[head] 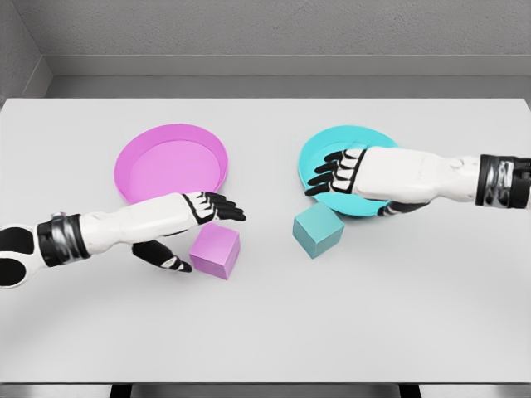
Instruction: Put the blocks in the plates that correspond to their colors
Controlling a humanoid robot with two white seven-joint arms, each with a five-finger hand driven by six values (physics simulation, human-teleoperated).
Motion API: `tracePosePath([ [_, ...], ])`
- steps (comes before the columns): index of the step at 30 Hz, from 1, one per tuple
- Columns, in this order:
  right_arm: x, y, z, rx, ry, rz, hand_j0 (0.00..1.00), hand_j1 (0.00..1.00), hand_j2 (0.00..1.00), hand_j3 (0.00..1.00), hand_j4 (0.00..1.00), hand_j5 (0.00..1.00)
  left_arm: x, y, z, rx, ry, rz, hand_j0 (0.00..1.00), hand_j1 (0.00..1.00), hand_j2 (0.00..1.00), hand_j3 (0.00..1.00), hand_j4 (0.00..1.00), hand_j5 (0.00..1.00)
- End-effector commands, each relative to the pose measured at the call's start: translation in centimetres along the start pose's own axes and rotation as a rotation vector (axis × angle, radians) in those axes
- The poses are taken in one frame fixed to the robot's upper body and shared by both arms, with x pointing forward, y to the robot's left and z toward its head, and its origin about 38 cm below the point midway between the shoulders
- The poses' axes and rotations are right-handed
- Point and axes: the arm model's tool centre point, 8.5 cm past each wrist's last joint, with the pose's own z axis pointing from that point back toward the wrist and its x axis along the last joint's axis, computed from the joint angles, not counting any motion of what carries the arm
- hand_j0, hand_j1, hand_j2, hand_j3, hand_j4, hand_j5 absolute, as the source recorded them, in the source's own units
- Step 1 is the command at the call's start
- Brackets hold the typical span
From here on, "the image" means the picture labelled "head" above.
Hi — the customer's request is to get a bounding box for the pink round plate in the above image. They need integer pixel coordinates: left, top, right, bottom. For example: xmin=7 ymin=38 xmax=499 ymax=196
xmin=114 ymin=123 xmax=230 ymax=206

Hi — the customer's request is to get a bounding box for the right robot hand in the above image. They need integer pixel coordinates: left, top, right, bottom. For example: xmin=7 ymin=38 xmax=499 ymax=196
xmin=304 ymin=146 xmax=436 ymax=217

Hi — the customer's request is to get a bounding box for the cyan round plate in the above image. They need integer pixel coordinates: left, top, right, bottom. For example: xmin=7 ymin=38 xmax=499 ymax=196
xmin=298 ymin=124 xmax=402 ymax=218

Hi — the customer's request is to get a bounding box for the pink cube block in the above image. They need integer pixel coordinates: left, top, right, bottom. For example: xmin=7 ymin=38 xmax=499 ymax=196
xmin=188 ymin=223 xmax=242 ymax=282

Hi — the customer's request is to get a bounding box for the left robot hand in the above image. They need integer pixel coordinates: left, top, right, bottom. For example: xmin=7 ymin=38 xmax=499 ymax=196
xmin=125 ymin=191 xmax=247 ymax=274

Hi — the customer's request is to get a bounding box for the teal cube block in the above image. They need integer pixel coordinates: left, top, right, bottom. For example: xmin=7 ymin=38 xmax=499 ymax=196
xmin=292 ymin=201 xmax=346 ymax=260

